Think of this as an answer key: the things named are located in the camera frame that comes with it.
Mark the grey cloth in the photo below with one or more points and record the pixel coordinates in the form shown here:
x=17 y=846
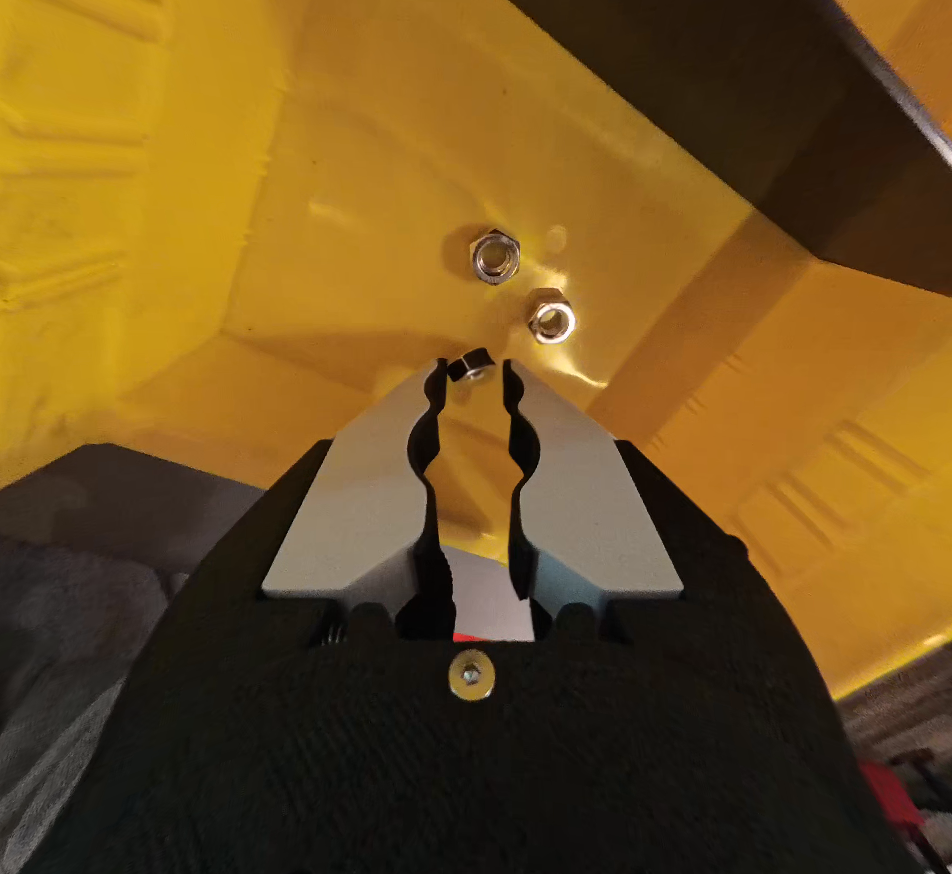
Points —
x=59 y=628

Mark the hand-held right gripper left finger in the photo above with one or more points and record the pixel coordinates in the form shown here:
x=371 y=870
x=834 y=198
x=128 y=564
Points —
x=357 y=517

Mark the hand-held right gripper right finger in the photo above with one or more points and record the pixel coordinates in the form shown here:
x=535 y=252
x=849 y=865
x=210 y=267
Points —
x=587 y=517

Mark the silver hex nut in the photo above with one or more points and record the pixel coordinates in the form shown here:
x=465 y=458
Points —
x=470 y=366
x=495 y=256
x=551 y=321

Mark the yellow plastic bin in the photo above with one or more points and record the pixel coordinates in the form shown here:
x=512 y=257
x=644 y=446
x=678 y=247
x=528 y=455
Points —
x=372 y=145

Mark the red object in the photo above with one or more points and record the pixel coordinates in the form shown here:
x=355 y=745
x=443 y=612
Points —
x=889 y=796

